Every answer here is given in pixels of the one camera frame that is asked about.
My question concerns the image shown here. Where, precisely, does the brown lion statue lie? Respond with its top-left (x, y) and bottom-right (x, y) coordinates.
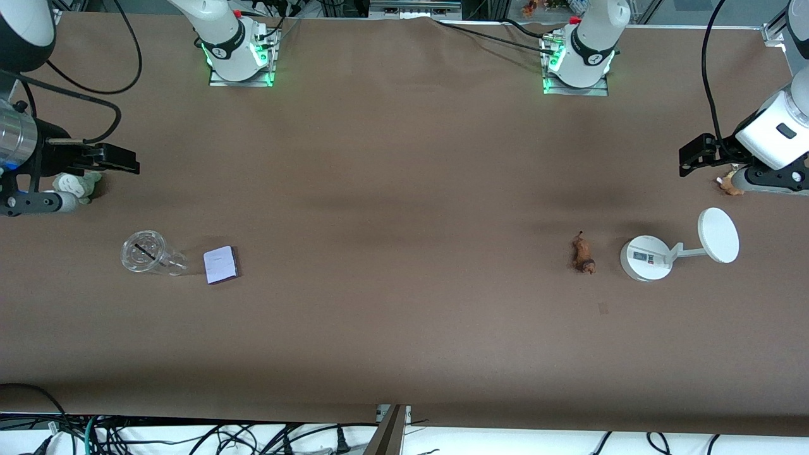
top-left (572, 231), bottom-right (597, 275)

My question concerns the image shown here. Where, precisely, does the small lavender box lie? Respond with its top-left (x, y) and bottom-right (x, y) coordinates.
top-left (204, 246), bottom-right (238, 285)

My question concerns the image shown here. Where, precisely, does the white round phone stand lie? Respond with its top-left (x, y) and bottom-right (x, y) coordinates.
top-left (619, 207), bottom-right (740, 282)

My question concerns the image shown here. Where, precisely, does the grey-green plush toy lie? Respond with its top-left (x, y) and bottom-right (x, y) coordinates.
top-left (52, 171), bottom-right (102, 204)

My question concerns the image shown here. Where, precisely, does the clear plastic cup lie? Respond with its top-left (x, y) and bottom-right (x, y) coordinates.
top-left (121, 230), bottom-right (189, 276)

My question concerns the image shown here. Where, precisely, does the brown table cover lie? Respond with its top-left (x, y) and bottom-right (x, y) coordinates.
top-left (0, 13), bottom-right (809, 437)

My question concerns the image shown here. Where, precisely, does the brown table leg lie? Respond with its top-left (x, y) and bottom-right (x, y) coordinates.
top-left (363, 404), bottom-right (408, 455)

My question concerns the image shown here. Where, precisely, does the brown plush keychain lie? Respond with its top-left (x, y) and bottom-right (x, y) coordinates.
top-left (717, 166), bottom-right (744, 195)

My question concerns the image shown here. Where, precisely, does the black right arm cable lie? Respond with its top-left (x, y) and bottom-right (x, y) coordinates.
top-left (0, 0), bottom-right (143, 145)

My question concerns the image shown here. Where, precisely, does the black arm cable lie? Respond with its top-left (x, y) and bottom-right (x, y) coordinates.
top-left (0, 0), bottom-right (143, 145)
top-left (702, 0), bottom-right (746, 159)

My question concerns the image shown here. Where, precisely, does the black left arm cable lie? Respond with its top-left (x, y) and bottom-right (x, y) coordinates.
top-left (702, 0), bottom-right (746, 159)

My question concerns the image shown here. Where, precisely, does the aluminium frame corner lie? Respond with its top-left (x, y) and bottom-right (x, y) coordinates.
top-left (762, 0), bottom-right (809, 45)

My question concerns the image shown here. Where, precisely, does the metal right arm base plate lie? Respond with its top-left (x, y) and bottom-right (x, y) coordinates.
top-left (209, 25), bottom-right (277, 88)

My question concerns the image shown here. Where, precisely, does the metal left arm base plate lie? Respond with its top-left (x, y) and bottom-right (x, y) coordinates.
top-left (542, 35), bottom-right (609, 97)

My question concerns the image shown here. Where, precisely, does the long black table cable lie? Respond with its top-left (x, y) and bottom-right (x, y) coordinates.
top-left (433, 18), bottom-right (557, 56)

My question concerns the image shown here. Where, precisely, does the black looped floor cable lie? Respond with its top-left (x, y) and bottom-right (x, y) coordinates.
top-left (0, 382), bottom-right (70, 437)

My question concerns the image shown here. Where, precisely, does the green cable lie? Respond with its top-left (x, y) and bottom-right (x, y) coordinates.
top-left (84, 414), bottom-right (102, 455)

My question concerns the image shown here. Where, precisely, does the grey metal rail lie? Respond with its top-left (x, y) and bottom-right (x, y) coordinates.
top-left (370, 0), bottom-right (462, 16)

